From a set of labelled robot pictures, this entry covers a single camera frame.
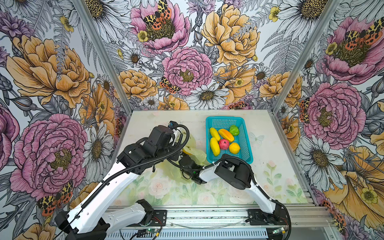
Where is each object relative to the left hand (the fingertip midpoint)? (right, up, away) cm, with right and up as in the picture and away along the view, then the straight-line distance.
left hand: (176, 151), depth 68 cm
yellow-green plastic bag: (-2, -9, +4) cm, 10 cm away
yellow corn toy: (+21, +6, +36) cm, 42 cm away
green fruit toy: (+34, +8, +34) cm, 49 cm away
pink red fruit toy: (+27, 0, +29) cm, 39 cm away
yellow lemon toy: (+32, -2, +25) cm, 41 cm away
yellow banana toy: (+21, -2, +28) cm, 35 cm away
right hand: (-8, -9, +25) cm, 28 cm away
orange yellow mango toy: (+29, +5, +34) cm, 45 cm away
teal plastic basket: (+38, +3, +28) cm, 48 cm away
